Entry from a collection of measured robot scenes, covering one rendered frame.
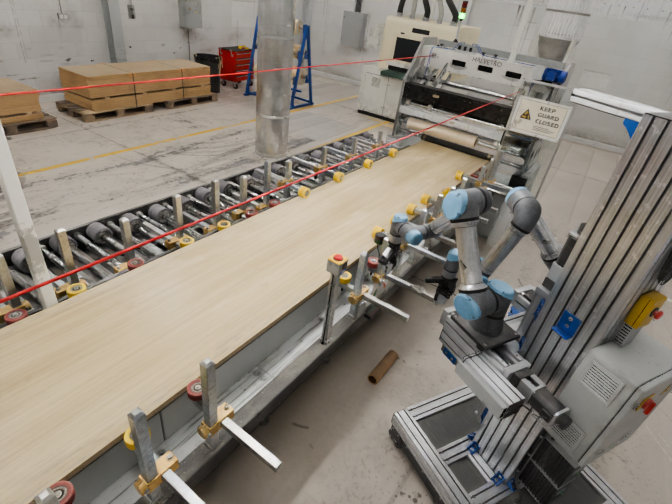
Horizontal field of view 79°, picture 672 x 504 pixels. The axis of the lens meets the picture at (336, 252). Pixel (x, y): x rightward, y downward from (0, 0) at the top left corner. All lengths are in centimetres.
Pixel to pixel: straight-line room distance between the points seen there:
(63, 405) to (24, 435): 13
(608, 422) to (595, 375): 17
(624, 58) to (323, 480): 977
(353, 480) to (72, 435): 146
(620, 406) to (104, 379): 188
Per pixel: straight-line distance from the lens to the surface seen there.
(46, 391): 186
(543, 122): 446
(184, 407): 190
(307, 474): 255
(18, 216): 199
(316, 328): 234
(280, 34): 589
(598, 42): 1072
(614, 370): 181
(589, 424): 196
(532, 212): 201
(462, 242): 174
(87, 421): 172
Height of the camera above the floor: 224
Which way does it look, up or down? 33 degrees down
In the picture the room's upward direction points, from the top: 9 degrees clockwise
